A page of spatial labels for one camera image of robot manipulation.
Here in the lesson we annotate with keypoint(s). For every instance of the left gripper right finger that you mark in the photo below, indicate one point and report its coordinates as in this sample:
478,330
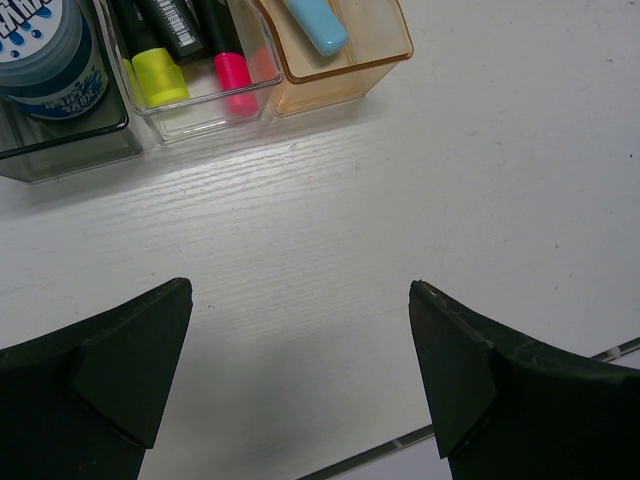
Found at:
505,405

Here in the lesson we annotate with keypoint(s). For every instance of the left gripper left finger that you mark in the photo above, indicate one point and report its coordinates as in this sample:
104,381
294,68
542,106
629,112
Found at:
86,401

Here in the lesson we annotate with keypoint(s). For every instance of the yellow black highlighter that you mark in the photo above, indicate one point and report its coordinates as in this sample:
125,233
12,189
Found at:
159,80

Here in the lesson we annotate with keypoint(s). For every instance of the pink black highlighter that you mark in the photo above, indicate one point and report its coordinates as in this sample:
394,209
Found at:
221,38

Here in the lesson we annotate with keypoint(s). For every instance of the orange black highlighter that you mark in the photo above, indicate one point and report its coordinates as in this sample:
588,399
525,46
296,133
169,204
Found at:
159,13

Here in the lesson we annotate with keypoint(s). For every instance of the pastel blue highlighter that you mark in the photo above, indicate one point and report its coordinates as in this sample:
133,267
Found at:
320,24

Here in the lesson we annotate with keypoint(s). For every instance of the green black highlighter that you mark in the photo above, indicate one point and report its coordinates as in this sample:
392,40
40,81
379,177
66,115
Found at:
190,45

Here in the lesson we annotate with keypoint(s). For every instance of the grey transparent container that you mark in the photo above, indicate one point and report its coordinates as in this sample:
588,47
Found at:
33,150

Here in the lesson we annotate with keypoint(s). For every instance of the clear transparent container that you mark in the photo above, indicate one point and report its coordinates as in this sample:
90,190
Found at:
210,109

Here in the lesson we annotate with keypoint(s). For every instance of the orange transparent container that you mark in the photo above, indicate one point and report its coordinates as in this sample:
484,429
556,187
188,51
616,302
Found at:
378,40

